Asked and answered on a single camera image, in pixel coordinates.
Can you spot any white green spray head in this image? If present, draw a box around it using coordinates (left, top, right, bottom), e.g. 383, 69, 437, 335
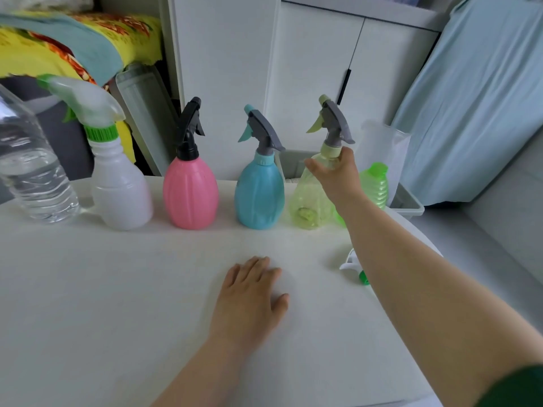
339, 248, 370, 286

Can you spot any teal towel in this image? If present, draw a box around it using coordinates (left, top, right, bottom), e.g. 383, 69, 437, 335
0, 13, 124, 86

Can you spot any translucent green spray head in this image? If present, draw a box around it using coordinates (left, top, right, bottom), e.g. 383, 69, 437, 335
36, 73, 126, 142

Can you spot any translucent white plastic bag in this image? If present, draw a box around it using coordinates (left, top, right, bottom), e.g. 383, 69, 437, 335
355, 119, 411, 206

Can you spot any grey plastic lid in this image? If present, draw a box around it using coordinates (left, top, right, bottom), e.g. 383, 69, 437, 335
114, 65, 181, 176

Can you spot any clear water bottle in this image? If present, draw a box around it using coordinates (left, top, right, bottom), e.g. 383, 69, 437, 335
0, 82, 80, 224

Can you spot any grey plastic bin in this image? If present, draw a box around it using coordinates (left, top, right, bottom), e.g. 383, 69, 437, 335
278, 149, 425, 219

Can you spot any white plastic bottle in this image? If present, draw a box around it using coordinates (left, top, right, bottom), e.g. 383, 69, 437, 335
89, 137, 154, 232

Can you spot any person's left hand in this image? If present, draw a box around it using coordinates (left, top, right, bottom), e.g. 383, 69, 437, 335
208, 256, 290, 350

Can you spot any pink plastic bottle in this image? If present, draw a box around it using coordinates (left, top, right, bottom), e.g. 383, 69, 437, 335
162, 156, 219, 231

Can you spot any blue plastic bottle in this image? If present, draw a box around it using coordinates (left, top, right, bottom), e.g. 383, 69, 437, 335
234, 152, 286, 230

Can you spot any grey blue spray head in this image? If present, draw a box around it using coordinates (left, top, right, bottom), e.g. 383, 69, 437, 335
237, 104, 286, 157

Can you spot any green ribbed bottle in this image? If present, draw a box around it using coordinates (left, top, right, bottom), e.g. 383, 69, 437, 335
335, 162, 389, 227

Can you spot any yellow-green clear bottle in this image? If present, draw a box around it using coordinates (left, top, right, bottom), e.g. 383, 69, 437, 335
290, 141, 342, 230

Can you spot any white pillow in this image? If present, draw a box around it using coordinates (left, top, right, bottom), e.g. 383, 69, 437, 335
0, 0, 94, 12

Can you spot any grey yellow spray head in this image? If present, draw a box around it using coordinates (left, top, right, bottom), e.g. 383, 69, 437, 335
306, 94, 356, 149

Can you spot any dark green sleeve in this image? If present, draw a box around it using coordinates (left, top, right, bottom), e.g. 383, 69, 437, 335
475, 365, 543, 407

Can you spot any light blue curtain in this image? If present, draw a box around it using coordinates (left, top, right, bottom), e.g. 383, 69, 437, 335
390, 0, 543, 206

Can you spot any person's right forearm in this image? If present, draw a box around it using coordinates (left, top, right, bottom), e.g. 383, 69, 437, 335
337, 197, 543, 407

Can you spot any person's right hand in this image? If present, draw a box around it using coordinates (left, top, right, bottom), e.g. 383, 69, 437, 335
304, 146, 367, 217

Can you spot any black spray head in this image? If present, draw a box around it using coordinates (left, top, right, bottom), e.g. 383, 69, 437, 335
176, 96, 206, 162

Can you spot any yellow floral cloth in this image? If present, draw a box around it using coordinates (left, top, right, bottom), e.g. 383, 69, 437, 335
0, 11, 163, 164

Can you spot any black cabinet handle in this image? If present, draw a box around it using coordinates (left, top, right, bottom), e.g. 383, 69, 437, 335
337, 68, 352, 106

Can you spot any white cabinet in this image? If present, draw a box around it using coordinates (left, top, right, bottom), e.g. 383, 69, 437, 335
165, 0, 446, 181

